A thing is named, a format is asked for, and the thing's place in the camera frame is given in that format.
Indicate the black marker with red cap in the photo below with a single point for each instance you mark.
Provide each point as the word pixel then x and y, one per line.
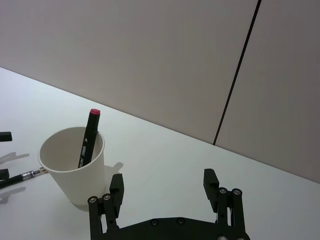
pixel 88 140

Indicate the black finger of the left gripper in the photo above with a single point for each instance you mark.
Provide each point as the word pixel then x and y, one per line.
pixel 5 136
pixel 3 174

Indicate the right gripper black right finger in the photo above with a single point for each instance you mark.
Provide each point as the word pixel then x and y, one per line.
pixel 211 190

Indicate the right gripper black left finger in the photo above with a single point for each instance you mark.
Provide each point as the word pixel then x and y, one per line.
pixel 116 195

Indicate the white paper cup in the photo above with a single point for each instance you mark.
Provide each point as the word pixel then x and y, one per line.
pixel 82 185

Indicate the black pen with clear tip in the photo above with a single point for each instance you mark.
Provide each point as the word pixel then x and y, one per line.
pixel 12 179

